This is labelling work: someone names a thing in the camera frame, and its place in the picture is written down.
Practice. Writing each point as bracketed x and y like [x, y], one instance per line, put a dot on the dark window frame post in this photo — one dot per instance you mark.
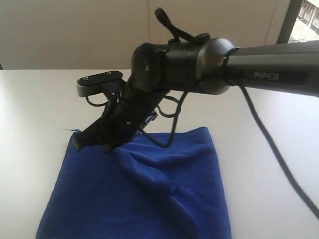
[289, 21]

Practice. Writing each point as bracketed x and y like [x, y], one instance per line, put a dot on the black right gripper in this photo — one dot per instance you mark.
[123, 122]

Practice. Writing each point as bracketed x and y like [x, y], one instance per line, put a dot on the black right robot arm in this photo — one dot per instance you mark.
[211, 68]

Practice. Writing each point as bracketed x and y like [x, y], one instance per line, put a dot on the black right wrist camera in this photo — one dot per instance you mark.
[111, 81]

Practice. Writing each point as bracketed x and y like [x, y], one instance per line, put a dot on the blue towel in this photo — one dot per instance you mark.
[139, 191]

